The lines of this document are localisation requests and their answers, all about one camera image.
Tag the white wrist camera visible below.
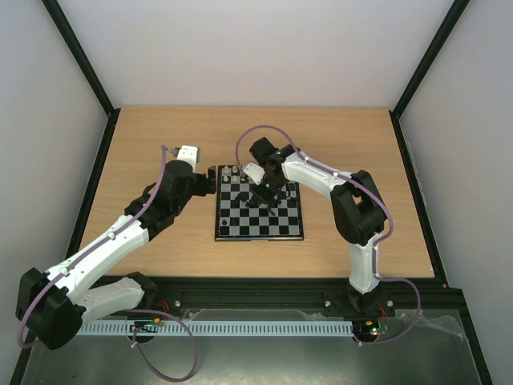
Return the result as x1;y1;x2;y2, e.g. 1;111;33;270
241;163;265;185
168;145;200;168

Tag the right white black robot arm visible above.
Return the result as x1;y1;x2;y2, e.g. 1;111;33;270
243;137;390;314

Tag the black grey chess board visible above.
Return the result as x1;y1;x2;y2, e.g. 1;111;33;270
214;164;305;241

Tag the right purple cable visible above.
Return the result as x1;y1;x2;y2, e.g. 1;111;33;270
235;126;422;348

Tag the purple cable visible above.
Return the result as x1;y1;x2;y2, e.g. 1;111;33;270
18;144;200;381
235;126;422;348

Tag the white slotted cable duct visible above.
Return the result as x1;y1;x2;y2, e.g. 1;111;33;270
78;320;353;337

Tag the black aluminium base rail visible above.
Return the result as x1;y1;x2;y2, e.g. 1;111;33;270
140;277;469;320

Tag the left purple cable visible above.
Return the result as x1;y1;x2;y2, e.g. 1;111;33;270
18;144;200;381

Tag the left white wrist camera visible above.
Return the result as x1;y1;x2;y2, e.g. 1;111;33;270
168;145;200;168

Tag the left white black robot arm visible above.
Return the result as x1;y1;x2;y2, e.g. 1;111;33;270
15;160;216;350

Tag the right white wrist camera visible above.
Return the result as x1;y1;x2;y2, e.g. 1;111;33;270
241;163;265;185

